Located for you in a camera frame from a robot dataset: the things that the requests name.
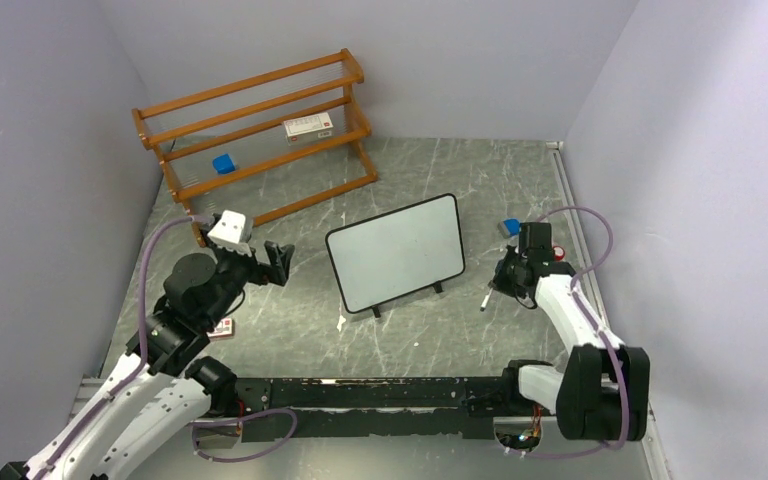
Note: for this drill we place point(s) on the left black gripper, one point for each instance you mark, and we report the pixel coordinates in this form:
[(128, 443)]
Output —
[(276, 271)]

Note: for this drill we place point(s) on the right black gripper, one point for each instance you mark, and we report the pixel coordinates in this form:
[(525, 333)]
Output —
[(500, 283)]

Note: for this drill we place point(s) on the white blue marker pen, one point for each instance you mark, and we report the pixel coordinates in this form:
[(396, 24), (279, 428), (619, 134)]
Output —
[(487, 297)]

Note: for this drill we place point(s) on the white whiteboard black frame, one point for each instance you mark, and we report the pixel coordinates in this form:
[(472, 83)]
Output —
[(397, 253)]

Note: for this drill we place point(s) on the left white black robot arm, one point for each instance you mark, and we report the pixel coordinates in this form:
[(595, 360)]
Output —
[(162, 382)]

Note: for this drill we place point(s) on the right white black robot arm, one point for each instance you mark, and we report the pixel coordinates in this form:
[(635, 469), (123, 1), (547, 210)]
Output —
[(602, 393)]

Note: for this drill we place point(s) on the blue grey whiteboard eraser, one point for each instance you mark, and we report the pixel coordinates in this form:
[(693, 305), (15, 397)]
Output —
[(509, 228)]

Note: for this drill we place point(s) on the red white box on table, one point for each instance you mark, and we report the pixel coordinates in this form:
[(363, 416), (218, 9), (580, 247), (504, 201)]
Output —
[(224, 329)]

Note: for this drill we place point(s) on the blue cube on shelf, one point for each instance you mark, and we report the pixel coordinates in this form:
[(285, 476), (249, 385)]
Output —
[(224, 164)]

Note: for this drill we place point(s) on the orange wooden shelf rack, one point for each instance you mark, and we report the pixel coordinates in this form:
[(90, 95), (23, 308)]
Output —
[(244, 119)]

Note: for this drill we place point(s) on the white red box on shelf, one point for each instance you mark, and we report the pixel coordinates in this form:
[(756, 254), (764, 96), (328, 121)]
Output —
[(308, 129)]

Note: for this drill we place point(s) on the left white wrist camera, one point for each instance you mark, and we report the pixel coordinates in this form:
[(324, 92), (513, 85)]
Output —
[(232, 231)]

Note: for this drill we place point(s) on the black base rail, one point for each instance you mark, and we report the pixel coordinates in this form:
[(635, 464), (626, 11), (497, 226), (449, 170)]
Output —
[(470, 407)]

